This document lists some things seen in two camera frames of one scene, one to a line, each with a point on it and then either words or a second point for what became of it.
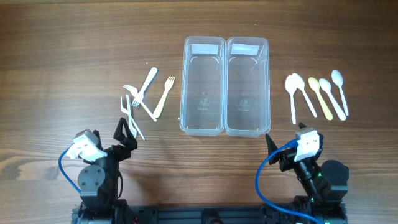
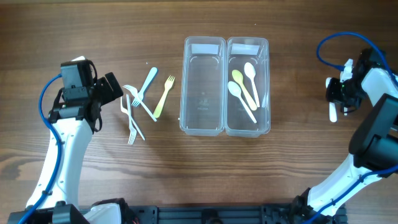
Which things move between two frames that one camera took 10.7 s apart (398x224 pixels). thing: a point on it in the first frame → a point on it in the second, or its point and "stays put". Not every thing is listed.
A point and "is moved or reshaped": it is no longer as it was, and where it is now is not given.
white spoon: x=300 y=84 → x=333 y=112
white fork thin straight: x=133 y=119 stays put
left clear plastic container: x=203 y=93 stays put
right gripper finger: x=301 y=126 → x=331 y=89
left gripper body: x=117 y=154 → x=92 y=94
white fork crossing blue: x=134 y=91 stays put
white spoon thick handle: x=326 y=86 → x=235 y=89
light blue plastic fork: x=137 y=101 stays put
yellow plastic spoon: x=314 y=85 → x=237 y=76
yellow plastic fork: x=168 y=86 stays put
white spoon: x=337 y=78 is moved or reshaped
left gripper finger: x=131 y=139 → x=108 y=88
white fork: x=134 y=132 stays put
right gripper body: x=287 y=157 → x=351 y=95
